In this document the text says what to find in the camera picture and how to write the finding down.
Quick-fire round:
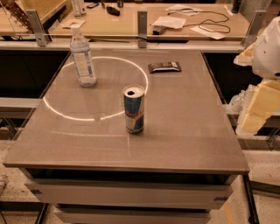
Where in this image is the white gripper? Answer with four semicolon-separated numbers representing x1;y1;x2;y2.
234;17;280;135

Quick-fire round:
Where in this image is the Red Bull can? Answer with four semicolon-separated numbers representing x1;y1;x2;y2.
123;84;144;134

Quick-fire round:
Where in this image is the dark RXBAR chocolate wrapper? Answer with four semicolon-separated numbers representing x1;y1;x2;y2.
148;61;181;74

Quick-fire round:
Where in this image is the clear pump bottle left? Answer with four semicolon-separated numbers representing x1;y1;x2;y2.
227;90;245;113

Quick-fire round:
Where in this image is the white paper sheet right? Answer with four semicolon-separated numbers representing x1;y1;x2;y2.
192;25;225;40

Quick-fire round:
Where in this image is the white paper sheet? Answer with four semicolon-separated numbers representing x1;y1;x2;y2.
192;25;225;40
152;16;186;29

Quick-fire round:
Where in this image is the white papers back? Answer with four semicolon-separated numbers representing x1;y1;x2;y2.
166;3;202;16

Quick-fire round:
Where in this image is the white paper sheet centre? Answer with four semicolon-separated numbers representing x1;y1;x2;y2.
152;16;186;29

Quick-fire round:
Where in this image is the black computer mouse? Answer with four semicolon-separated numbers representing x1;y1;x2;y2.
106;6;120;17

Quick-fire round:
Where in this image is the clear plastic water bottle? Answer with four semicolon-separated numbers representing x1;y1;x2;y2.
70;24;97;87

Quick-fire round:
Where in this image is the white bottle on desk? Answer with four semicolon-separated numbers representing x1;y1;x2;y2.
71;0;86;18

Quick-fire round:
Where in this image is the small card on desk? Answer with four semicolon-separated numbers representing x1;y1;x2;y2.
60;18;86;29

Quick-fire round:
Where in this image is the white drawer cabinet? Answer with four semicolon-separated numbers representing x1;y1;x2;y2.
25;178;233;224

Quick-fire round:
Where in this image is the metal bracket right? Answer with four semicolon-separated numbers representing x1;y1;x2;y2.
241;10;267;48

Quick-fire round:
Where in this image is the metal bracket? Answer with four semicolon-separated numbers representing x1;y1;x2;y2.
137;10;147;48
26;10;49;47
241;10;267;48

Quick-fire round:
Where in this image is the black cable on desk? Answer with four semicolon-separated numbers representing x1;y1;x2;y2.
167;10;232;34

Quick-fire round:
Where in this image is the metal bracket centre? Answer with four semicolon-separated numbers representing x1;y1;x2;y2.
137;10;147;48

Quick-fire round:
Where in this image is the metal bracket left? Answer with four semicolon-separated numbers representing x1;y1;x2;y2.
26;10;49;47

